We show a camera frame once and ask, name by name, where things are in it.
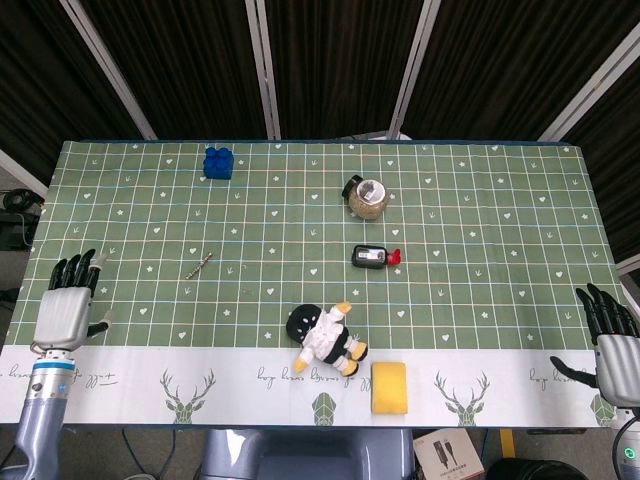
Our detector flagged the black and red device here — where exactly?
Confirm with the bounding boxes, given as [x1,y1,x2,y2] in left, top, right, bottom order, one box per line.
[351,243,404,269]

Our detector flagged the blue floor cable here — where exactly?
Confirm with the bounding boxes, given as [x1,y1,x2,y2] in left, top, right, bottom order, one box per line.
[121,429,151,476]

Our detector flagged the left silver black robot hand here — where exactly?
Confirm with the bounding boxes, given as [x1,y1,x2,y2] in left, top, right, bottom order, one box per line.
[32,248,114,351]

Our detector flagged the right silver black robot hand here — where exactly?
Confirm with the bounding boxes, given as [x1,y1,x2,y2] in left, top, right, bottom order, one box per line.
[549,282,640,409]

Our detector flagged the penguin plush toy white coat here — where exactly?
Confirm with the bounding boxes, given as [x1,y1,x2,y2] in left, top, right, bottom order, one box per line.
[285,300,370,377]

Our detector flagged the yellow sponge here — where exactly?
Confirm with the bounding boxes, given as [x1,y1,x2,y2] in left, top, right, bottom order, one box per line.
[370,361,411,416]

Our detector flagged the green checked tablecloth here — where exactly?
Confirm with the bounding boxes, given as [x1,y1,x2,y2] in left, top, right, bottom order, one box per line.
[0,138,634,430]

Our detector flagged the blue-grey robot torso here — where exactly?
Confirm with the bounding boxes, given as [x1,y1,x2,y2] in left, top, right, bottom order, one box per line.
[199,428,416,480]

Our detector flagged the black round bin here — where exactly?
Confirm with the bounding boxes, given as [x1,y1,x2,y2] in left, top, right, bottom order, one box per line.
[485,457,619,480]

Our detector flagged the blue toy building block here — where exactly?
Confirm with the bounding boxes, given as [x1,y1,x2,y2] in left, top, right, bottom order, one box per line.
[202,145,235,181]

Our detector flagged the dark ribbed partition panel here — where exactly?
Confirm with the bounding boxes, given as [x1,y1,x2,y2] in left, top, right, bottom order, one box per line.
[402,0,640,141]
[79,0,269,141]
[562,92,640,264]
[264,0,426,140]
[0,0,146,171]

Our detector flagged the white partition frame post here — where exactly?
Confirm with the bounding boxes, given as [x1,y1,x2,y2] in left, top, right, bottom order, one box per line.
[0,147,50,195]
[59,0,159,141]
[537,49,640,142]
[387,0,441,140]
[244,0,282,140]

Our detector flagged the black equipment with cables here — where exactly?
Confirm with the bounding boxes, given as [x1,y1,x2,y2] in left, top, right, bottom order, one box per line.
[0,188,45,251]

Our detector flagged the white cable product box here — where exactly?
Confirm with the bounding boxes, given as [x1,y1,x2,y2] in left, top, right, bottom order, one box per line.
[412,430,485,479]

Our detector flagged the round glass jar of grains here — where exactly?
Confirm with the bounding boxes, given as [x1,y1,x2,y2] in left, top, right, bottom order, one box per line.
[341,174,391,221]

